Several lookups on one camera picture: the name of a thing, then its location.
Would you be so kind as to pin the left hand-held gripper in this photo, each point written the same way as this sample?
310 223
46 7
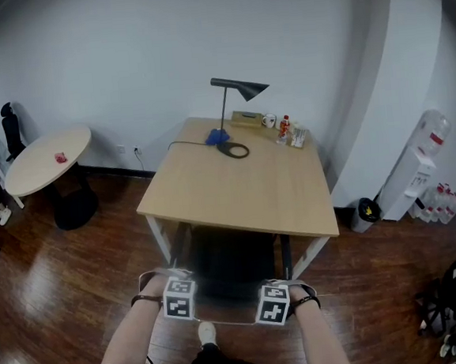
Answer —
179 300

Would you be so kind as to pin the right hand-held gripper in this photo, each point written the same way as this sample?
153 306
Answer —
271 306

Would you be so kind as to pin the person's right forearm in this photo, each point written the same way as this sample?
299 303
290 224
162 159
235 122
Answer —
321 335

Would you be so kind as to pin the black high-back chair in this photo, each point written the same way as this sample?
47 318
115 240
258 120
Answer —
11 132

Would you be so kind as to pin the person's left hand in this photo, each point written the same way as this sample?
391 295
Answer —
155 288

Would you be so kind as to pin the person's right hand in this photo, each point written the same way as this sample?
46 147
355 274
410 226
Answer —
300 293

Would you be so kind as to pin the person's white shoe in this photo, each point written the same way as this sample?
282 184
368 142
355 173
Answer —
207 333

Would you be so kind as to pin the light wooden table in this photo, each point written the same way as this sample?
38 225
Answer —
232 185

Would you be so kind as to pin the grey bin with black bag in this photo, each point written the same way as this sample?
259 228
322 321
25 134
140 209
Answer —
363 215

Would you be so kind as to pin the blue cloth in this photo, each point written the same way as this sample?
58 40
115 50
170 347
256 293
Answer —
218 137

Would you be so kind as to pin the red label drink bottle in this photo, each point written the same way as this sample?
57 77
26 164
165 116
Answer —
283 129

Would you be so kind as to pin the white water dispenser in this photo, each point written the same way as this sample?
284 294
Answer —
405 185

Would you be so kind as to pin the white mug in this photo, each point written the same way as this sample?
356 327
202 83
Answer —
269 120

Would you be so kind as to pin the small red wrapper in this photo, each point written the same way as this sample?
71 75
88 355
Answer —
60 157

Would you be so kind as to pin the wooden tissue box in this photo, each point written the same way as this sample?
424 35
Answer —
246 118

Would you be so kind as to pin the round white table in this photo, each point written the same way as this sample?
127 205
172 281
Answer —
47 157

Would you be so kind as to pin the cluster of clear water bottles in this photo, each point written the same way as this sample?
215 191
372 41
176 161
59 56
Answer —
438 206

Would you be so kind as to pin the black desk lamp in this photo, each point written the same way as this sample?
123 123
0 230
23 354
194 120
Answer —
253 89

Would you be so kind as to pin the clear water jug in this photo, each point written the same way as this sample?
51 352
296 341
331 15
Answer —
434 131

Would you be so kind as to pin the white wall socket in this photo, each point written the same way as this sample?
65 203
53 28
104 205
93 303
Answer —
121 149
136 149

